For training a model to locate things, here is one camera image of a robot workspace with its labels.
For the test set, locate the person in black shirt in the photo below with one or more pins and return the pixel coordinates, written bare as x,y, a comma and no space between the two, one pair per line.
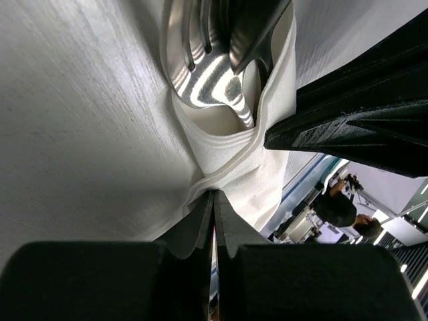
337,209

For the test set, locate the silver fork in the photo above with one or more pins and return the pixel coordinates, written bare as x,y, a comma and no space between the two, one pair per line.
196,58

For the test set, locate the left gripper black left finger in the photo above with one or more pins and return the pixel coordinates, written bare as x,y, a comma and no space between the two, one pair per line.
165,279

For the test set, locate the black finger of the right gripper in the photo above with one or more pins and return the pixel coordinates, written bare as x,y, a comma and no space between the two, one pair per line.
372,111

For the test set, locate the white paper napkin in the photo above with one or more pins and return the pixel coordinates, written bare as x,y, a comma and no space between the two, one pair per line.
250,175

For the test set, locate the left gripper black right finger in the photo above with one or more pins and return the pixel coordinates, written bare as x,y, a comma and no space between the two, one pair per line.
260,280

